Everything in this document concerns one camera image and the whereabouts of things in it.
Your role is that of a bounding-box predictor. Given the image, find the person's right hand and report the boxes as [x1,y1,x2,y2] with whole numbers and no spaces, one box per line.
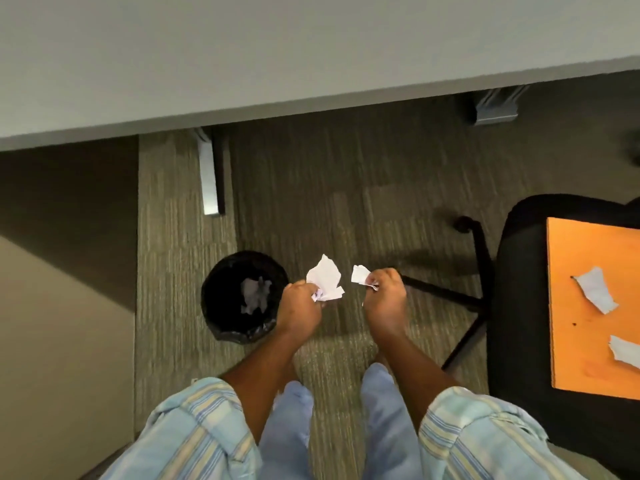
[362,267,409,341]

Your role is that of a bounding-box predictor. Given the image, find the striped pale blue shirt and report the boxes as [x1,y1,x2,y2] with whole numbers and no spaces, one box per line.
[99,377,589,480]

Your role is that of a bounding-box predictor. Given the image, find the orange paper folder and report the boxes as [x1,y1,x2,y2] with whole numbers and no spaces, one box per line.
[545,217,640,401]

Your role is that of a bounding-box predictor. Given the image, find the person's left hand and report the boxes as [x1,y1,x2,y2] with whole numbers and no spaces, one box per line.
[275,280,323,341]

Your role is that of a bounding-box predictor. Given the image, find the person's left forearm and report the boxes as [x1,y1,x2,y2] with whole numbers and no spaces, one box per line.
[219,329,307,444]

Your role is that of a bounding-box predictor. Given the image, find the black mesh office chair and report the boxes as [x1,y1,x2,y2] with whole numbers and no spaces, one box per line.
[399,193,640,480]

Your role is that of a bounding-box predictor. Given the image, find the person's right forearm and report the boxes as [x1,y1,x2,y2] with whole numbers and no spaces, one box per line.
[371,327,460,433]

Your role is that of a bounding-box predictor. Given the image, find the light blue trousers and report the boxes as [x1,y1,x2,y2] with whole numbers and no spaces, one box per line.
[257,363,423,480]

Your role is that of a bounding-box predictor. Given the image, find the black round waste bin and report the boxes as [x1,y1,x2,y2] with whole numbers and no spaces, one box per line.
[201,250,290,345]

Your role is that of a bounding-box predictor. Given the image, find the glass-topped side partition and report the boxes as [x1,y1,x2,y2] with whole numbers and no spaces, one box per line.
[0,136,140,480]

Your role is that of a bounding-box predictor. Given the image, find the white table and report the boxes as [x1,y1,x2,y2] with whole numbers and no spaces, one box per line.
[0,0,640,153]

